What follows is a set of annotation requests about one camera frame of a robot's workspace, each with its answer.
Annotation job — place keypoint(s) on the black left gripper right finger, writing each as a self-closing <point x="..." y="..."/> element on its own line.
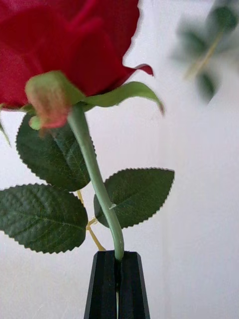
<point x="133" y="286"/>

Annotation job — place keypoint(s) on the green leaf twig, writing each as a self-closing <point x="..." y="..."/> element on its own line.
<point x="206" y="49"/>

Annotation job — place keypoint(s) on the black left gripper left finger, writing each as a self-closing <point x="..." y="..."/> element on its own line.
<point x="103" y="286"/>

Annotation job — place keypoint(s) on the red rose with green stem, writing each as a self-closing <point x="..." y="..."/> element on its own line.
<point x="82" y="139"/>

